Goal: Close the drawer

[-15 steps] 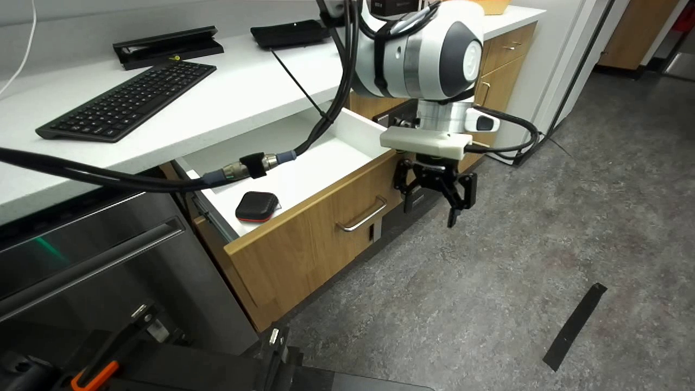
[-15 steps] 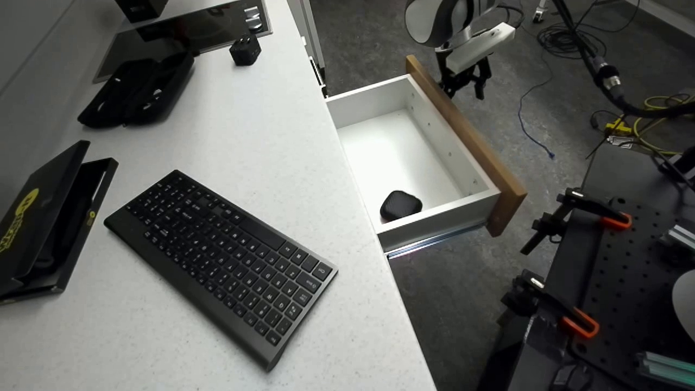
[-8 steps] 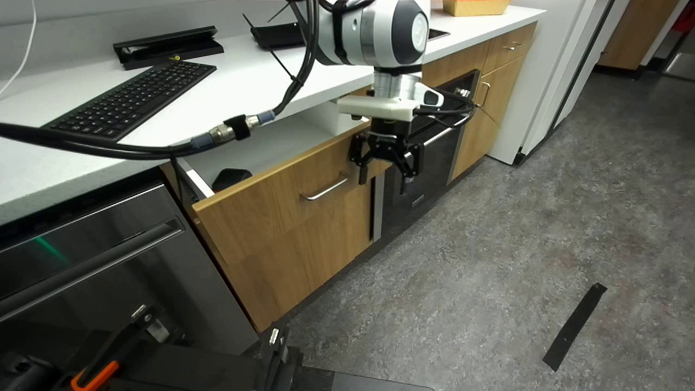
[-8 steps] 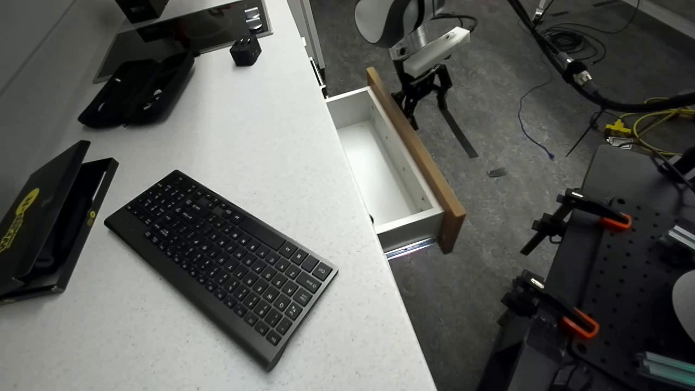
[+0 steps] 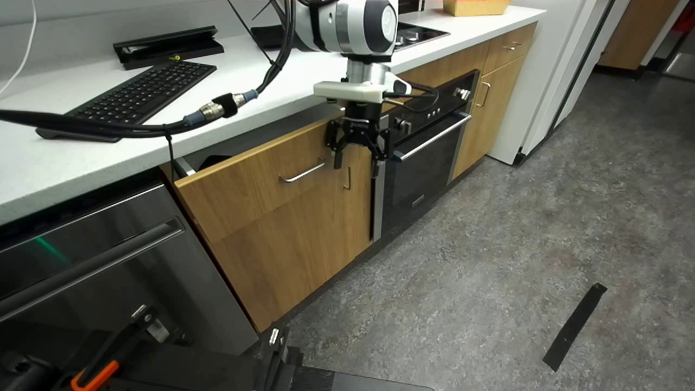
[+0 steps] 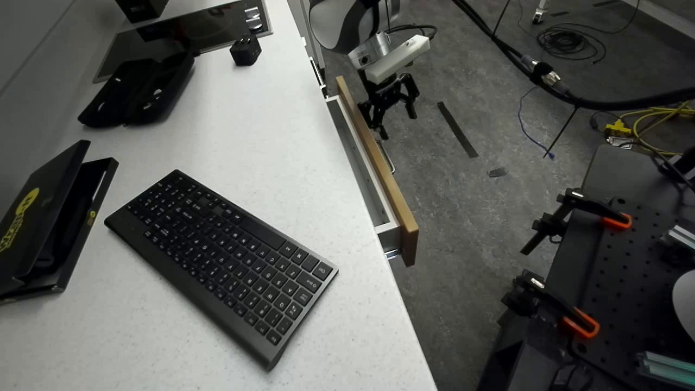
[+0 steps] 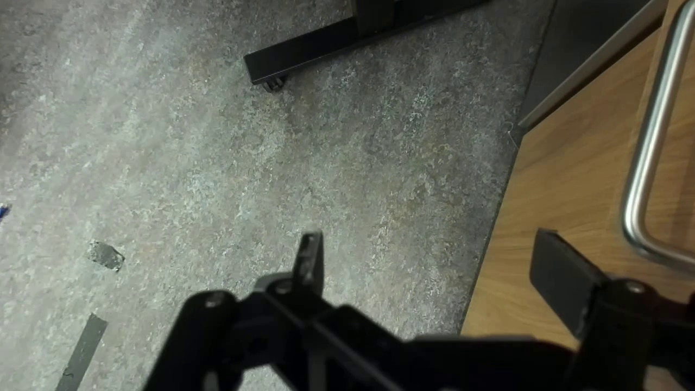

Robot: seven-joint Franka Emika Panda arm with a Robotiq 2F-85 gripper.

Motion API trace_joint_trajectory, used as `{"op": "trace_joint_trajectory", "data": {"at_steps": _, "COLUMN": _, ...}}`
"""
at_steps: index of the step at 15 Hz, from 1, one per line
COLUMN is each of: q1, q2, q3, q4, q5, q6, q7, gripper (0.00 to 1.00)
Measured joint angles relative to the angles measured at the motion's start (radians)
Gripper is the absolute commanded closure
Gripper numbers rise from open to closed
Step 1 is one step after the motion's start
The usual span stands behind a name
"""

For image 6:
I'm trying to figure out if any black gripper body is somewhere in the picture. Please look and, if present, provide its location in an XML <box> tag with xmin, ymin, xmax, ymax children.
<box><xmin>356</xmin><ymin>72</ymin><xmax>421</xmax><ymax>121</ymax></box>

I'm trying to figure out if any wooden front white drawer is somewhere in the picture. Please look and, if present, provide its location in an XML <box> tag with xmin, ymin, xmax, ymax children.
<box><xmin>324</xmin><ymin>75</ymin><xmax>421</xmax><ymax>270</ymax></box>

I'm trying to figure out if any black marker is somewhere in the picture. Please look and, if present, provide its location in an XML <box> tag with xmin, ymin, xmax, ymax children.
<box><xmin>435</xmin><ymin>101</ymin><xmax>479</xmax><ymax>161</ymax></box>

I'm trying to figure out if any small black cube box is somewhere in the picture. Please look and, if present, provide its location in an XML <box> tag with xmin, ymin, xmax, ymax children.
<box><xmin>228</xmin><ymin>36</ymin><xmax>263</xmax><ymax>70</ymax></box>

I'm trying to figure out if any black orange spring clamp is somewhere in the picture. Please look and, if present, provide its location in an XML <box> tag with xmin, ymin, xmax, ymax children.
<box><xmin>504</xmin><ymin>270</ymin><xmax>603</xmax><ymax>343</ymax></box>
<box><xmin>518</xmin><ymin>188</ymin><xmax>636</xmax><ymax>258</ymax></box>

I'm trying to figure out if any black computer keyboard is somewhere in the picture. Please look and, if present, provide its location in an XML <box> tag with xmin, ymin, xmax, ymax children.
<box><xmin>104</xmin><ymin>167</ymin><xmax>341</xmax><ymax>375</ymax></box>

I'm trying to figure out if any black zip pouch tray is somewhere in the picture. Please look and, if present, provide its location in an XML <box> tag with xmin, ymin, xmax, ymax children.
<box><xmin>76</xmin><ymin>50</ymin><xmax>197</xmax><ymax>131</ymax></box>

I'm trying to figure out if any black countertop appliance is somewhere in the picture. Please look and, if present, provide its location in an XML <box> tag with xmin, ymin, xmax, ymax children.
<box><xmin>116</xmin><ymin>0</ymin><xmax>169</xmax><ymax>24</ymax></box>

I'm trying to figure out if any black perforated robot platform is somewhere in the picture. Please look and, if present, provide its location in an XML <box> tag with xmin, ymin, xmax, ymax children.
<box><xmin>476</xmin><ymin>139</ymin><xmax>695</xmax><ymax>391</ymax></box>

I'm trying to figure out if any aluminium extrusion piece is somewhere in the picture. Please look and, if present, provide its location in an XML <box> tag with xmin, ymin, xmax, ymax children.
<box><xmin>660</xmin><ymin>222</ymin><xmax>695</xmax><ymax>256</ymax></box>
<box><xmin>636</xmin><ymin>350</ymin><xmax>695</xmax><ymax>391</ymax></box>

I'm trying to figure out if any white round object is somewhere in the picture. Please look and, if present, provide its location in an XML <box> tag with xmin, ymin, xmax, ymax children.
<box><xmin>668</xmin><ymin>267</ymin><xmax>695</xmax><ymax>327</ymax></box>

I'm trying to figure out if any open black case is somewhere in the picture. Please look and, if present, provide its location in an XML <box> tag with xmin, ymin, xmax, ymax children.
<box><xmin>0</xmin><ymin>139</ymin><xmax>120</xmax><ymax>304</ymax></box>

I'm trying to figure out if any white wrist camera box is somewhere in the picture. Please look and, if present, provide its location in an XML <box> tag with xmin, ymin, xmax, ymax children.
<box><xmin>346</xmin><ymin>33</ymin><xmax>435</xmax><ymax>86</ymax></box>

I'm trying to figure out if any thin blue cable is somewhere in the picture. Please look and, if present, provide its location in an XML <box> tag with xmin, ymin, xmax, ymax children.
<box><xmin>515</xmin><ymin>86</ymin><xmax>558</xmax><ymax>159</ymax></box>

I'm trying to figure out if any thick black hose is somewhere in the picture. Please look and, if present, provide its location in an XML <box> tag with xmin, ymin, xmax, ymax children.
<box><xmin>451</xmin><ymin>0</ymin><xmax>695</xmax><ymax>113</ymax></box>

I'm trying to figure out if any coiled black cable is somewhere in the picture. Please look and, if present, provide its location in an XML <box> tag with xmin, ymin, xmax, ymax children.
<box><xmin>534</xmin><ymin>19</ymin><xmax>611</xmax><ymax>65</ymax></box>

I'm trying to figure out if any yellow cable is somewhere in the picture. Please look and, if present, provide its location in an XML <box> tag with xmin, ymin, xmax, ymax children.
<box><xmin>602</xmin><ymin>103</ymin><xmax>695</xmax><ymax>159</ymax></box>

